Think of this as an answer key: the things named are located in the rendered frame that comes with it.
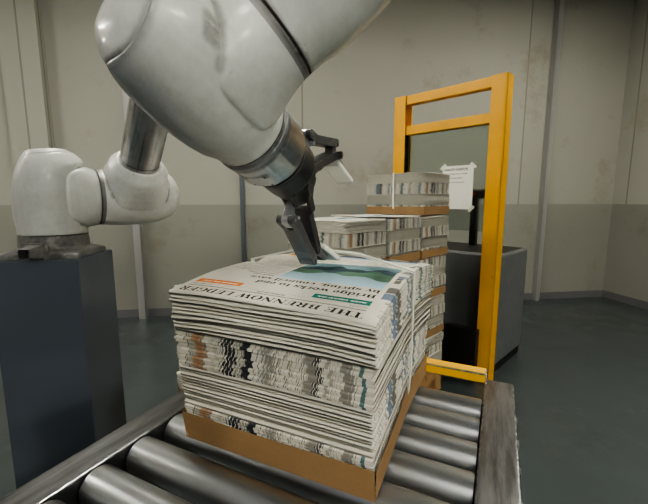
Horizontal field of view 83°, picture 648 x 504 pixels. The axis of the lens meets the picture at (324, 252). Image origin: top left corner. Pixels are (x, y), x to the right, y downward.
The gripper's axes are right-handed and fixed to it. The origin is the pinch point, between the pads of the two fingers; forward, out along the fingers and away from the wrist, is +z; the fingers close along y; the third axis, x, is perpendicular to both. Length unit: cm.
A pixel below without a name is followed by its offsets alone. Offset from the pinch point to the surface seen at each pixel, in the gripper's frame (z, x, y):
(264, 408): -10.1, -0.5, 29.9
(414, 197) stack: 127, -17, -58
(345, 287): -9.9, 7.6, 13.3
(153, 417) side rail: -5.5, -23.0, 37.1
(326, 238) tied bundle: 84, -42, -20
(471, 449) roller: 7.4, 23.5, 31.4
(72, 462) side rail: -16, -24, 42
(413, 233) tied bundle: 125, -14, -38
